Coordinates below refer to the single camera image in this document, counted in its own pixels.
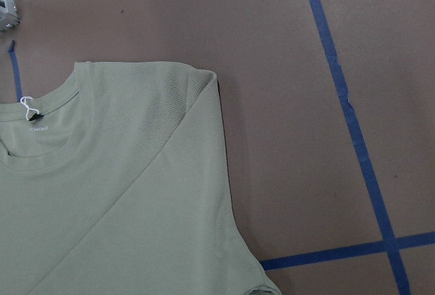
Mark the olive green long-sleeve shirt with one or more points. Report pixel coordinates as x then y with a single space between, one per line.
117 183

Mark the aluminium camera post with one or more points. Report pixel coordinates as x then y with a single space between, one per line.
9 15

